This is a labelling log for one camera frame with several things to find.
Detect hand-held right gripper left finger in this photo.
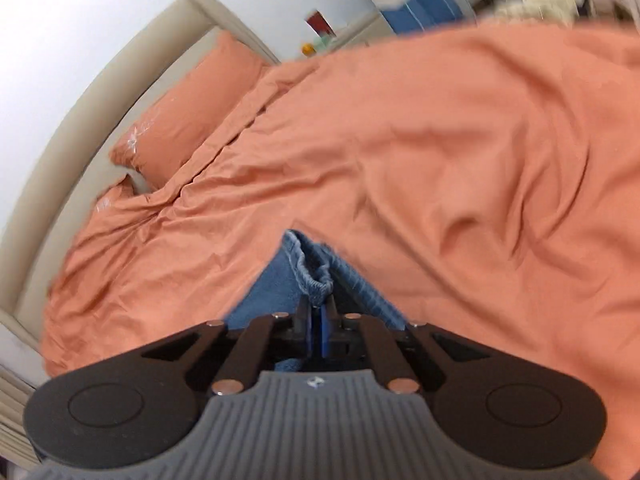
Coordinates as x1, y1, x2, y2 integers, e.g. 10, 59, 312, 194
142, 296, 315, 395

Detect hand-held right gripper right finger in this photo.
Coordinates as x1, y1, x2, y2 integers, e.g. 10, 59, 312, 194
321, 295, 493, 395

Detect blue denim pants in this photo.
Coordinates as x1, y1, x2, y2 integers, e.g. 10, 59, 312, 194
225, 229, 408, 373

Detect orange duvet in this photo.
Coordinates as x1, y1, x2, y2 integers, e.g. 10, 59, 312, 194
39, 22, 640, 480

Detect orange pillow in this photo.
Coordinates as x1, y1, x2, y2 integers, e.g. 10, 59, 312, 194
109, 30, 273, 191

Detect white nightstand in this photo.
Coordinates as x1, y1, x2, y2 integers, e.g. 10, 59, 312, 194
327, 12, 388, 56

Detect red box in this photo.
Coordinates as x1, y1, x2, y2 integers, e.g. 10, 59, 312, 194
305, 9, 332, 37

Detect beige padded headboard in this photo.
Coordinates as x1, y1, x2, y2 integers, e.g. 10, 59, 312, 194
0, 0, 281, 346

